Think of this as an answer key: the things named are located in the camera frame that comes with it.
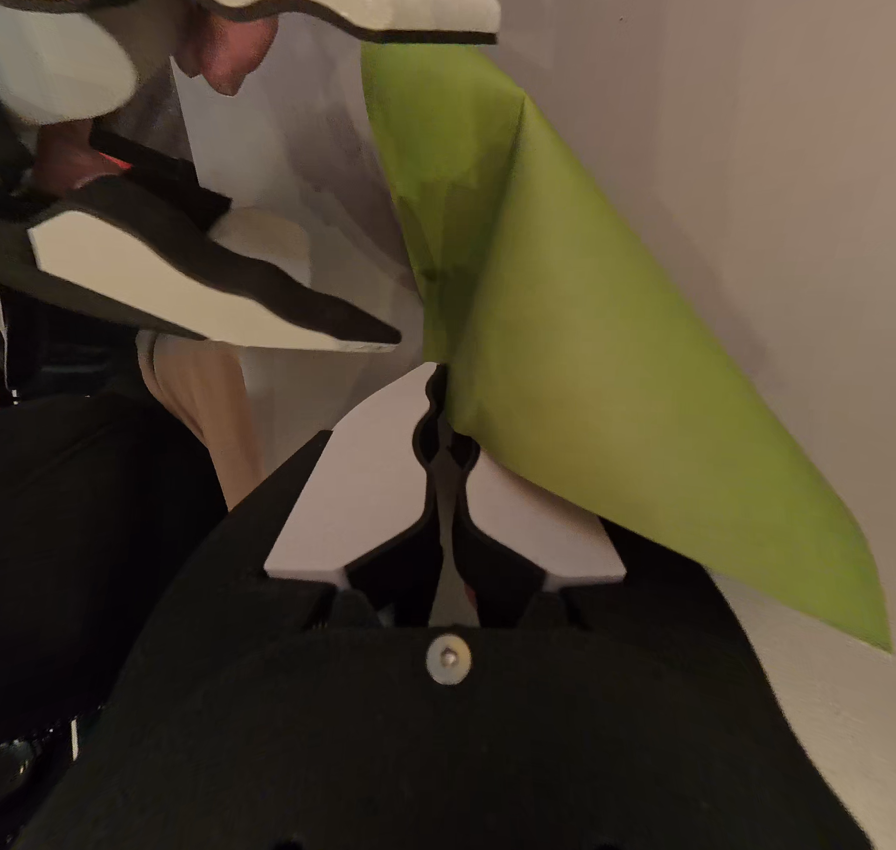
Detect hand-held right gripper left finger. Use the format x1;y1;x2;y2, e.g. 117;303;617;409
265;362;450;623

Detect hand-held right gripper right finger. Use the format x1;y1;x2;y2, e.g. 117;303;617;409
445;430;627;625

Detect green origami paper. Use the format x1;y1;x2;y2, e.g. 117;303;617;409
359;41;894;655

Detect person's left forearm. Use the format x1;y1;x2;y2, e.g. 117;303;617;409
135;330;266;511

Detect person's left hand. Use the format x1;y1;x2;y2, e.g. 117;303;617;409
31;6;278;194

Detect person's black trousers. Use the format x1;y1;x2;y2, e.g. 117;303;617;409
0;391;232;746

